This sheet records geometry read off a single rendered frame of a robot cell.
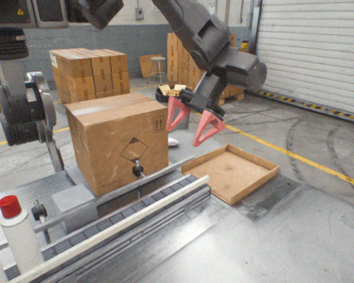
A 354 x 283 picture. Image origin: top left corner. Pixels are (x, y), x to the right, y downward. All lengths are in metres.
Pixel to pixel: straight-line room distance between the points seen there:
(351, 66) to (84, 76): 3.67
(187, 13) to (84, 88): 3.34
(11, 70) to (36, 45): 4.93
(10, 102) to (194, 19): 0.67
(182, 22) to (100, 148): 0.49
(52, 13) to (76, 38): 5.08
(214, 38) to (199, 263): 0.55
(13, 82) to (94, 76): 2.88
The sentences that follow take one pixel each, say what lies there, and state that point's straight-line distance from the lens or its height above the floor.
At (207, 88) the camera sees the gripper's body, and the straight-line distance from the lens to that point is 0.55.
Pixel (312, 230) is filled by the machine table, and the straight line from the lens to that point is 0.91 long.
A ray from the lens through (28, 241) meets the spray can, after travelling 0.66.
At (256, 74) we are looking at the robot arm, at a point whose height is 1.31.
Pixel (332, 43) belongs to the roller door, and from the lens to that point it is 4.42.
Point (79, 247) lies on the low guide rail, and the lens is 0.70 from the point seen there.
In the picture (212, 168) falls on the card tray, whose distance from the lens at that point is 1.08.
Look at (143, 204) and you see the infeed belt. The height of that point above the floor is 0.88.
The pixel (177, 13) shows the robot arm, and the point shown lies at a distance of 0.51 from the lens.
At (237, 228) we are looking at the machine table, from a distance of 0.84.
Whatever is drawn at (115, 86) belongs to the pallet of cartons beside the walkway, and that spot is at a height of 0.44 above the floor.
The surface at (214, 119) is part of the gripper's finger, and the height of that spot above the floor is 1.22.
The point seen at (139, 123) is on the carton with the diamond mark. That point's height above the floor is 1.08.
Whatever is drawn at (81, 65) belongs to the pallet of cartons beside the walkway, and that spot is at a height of 0.81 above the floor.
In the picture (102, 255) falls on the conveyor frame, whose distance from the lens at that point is 0.74.
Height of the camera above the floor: 1.42
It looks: 26 degrees down
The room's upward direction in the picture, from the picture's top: straight up
